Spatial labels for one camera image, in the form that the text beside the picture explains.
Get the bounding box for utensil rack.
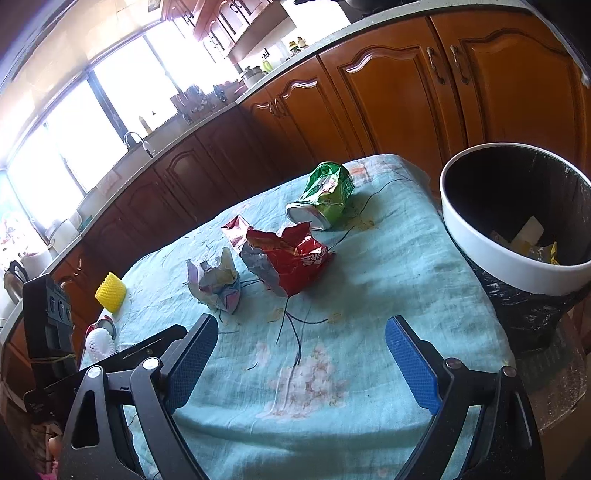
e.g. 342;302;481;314
171;85;227;117

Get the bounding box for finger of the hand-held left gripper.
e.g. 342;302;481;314
76;324;188;384

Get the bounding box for green snack bag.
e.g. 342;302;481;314
286;161;355;230

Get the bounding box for small white foam fruit net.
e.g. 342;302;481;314
84;329;117;365

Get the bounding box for yellow foam fruit net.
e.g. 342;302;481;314
95;272;127;313

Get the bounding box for wooden lower cabinets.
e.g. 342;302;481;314
0;7;591;407

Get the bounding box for wooden cabinets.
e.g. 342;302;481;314
159;0;296;63
0;7;591;407

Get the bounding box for electric kettle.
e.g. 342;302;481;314
4;261;29;302

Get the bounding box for chrome sink faucet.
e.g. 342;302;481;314
123;131;154;158

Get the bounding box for kitchen window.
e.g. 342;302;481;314
0;28;241;250

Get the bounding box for yellow snack wrapper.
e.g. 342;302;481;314
536;242;561;266

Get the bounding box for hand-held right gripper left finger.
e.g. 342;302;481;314
58;313;220;480

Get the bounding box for pale wrapper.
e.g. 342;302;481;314
186;247;242;315

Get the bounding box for wooden upper cabinets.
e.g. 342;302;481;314
159;0;296;63

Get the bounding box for white trash bin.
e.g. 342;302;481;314
438;143;591;296

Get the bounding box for red snack bag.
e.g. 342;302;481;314
223;215;335;298

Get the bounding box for teal floral tablecloth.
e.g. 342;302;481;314
78;154;518;480

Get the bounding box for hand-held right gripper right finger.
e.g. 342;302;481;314
385;315;546;480

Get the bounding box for black bin liner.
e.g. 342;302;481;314
455;151;591;357

